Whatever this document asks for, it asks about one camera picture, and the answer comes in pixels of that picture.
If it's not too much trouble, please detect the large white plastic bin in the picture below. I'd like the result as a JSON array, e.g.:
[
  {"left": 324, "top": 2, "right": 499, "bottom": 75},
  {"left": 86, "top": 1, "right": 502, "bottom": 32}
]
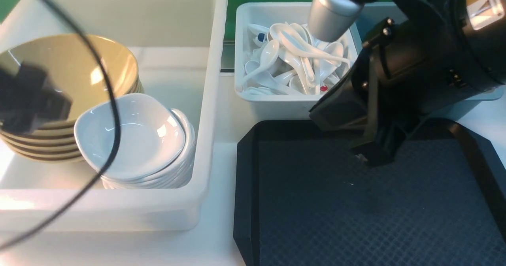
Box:
[{"left": 1, "top": 0, "right": 227, "bottom": 232}]

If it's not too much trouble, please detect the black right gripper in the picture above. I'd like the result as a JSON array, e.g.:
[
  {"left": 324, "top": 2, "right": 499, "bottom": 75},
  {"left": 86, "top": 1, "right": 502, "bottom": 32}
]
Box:
[{"left": 310, "top": 19, "right": 447, "bottom": 167}]

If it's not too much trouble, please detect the stack of white sauce dishes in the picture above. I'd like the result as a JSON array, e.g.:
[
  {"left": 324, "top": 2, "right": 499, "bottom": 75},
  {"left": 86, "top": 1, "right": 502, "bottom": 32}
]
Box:
[{"left": 102, "top": 109, "right": 197, "bottom": 190}]

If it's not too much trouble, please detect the yellow noodle bowl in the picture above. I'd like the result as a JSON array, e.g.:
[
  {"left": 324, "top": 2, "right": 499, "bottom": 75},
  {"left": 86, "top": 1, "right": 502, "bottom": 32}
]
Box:
[{"left": 0, "top": 34, "right": 139, "bottom": 130}]

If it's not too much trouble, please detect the bottom stacked yellow bowl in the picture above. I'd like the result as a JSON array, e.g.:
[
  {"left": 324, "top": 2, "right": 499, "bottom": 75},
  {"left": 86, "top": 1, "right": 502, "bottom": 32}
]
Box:
[{"left": 16, "top": 88, "right": 145, "bottom": 164}]

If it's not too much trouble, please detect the blue-grey chopstick bin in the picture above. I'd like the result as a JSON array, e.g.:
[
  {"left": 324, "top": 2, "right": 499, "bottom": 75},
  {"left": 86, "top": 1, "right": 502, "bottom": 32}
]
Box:
[{"left": 351, "top": 2, "right": 505, "bottom": 121}]

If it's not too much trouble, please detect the white square sauce dish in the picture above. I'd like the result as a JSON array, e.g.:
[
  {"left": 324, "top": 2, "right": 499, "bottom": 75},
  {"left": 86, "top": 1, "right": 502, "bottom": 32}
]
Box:
[{"left": 74, "top": 93, "right": 187, "bottom": 180}]

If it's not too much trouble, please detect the small white spoon bin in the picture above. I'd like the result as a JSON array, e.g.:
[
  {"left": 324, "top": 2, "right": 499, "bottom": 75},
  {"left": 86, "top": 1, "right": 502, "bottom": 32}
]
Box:
[{"left": 234, "top": 1, "right": 368, "bottom": 120}]

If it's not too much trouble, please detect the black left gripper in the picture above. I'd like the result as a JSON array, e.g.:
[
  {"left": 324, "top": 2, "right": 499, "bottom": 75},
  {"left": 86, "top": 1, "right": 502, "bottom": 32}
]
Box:
[{"left": 0, "top": 62, "right": 72, "bottom": 134}]

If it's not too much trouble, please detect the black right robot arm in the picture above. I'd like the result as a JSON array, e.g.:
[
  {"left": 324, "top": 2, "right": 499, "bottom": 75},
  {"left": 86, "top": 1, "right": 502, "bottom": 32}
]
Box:
[{"left": 308, "top": 0, "right": 505, "bottom": 167}]

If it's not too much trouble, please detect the black textured serving tray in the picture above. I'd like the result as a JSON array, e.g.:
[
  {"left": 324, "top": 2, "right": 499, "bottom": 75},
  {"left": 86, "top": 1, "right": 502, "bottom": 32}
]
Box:
[{"left": 233, "top": 119, "right": 506, "bottom": 266}]

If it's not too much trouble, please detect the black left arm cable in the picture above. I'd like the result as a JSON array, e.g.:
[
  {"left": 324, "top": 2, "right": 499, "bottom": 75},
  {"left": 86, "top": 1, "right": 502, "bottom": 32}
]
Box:
[{"left": 0, "top": 0, "right": 121, "bottom": 251}]

